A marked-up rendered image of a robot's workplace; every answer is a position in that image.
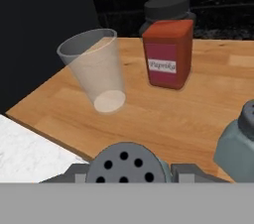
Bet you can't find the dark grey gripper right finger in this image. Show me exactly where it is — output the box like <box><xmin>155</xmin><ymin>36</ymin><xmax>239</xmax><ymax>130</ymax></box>
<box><xmin>170</xmin><ymin>163</ymin><xmax>232</xmax><ymax>184</ymax></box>

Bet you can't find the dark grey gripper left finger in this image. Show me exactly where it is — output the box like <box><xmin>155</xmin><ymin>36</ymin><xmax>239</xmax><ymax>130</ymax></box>
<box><xmin>39</xmin><ymin>163</ymin><xmax>90</xmax><ymax>184</ymax></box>

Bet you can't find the red paprika bottle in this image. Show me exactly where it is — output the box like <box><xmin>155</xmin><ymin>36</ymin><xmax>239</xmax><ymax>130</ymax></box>
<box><xmin>141</xmin><ymin>19</ymin><xmax>194</xmax><ymax>91</ymax></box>

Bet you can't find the clear drinking glass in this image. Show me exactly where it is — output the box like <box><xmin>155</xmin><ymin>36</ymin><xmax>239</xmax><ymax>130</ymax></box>
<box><xmin>56</xmin><ymin>28</ymin><xmax>127</xmax><ymax>115</ymax></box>

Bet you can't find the dark jar with black lid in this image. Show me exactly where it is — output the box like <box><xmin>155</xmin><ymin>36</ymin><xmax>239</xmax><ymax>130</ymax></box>
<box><xmin>138</xmin><ymin>0</ymin><xmax>197</xmax><ymax>38</ymax></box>

